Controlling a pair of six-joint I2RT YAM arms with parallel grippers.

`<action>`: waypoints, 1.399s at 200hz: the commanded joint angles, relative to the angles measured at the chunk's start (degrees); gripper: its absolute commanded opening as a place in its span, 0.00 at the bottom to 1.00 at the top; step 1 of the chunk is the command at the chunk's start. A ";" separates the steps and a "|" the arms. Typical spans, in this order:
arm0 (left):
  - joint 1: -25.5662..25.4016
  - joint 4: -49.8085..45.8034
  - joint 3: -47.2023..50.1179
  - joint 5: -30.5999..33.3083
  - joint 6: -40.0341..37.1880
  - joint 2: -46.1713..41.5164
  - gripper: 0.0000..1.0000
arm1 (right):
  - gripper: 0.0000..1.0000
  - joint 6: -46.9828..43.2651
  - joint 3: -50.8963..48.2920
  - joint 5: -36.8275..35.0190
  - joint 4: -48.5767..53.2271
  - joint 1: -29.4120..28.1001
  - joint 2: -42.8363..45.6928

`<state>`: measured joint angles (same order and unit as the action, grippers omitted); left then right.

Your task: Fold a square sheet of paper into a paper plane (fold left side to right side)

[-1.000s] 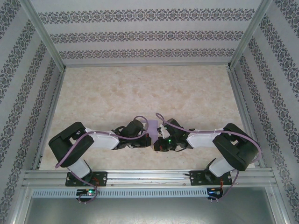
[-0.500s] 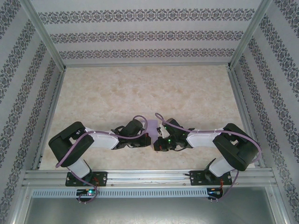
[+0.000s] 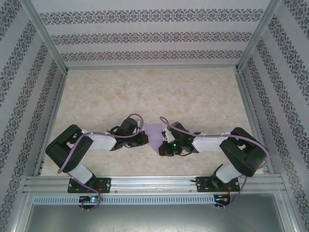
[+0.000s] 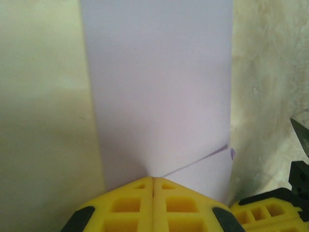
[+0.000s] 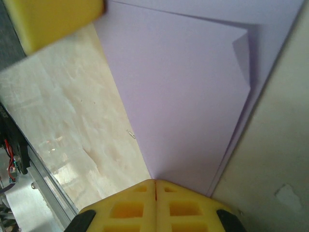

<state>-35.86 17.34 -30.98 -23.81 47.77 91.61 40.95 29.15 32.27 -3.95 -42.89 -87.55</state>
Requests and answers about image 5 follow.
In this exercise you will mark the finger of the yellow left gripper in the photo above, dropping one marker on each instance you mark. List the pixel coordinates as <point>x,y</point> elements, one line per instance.
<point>55,19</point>

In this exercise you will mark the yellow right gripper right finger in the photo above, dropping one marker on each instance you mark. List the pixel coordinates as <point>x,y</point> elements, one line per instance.
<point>188,210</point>

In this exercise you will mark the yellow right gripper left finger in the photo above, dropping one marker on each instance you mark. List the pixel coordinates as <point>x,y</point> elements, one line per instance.
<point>125,210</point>

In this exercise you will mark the purple paper sheet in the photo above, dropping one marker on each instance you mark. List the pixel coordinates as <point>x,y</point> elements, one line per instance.
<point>173,84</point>

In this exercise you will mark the small white table scrap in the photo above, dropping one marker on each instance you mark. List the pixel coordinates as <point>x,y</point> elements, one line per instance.
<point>131,134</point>

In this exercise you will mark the aluminium mounting rail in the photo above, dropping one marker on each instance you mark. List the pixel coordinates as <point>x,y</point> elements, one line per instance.
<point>48,188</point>

